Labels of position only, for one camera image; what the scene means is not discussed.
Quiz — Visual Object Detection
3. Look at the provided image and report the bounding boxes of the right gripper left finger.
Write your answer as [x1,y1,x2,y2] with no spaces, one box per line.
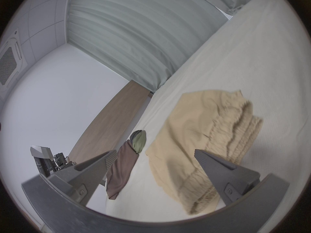
[49,150,118,207]

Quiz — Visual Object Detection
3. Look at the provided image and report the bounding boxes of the tan shorts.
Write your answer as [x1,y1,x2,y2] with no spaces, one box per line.
[145,89,264,215]

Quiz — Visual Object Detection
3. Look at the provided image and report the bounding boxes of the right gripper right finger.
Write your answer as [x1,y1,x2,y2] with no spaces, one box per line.
[194,149,260,207]

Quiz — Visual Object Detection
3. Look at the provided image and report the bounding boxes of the brown garment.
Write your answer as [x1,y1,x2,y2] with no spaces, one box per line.
[105,140,140,200]

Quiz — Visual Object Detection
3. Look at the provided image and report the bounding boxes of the olive green garment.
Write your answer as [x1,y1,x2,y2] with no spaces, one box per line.
[132,130,147,154]

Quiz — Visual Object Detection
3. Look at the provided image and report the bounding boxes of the bed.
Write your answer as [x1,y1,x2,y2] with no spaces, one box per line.
[68,0,311,223]

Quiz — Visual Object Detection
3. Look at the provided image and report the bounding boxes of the white ceiling air conditioner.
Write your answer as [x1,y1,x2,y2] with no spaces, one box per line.
[0,28,29,95]

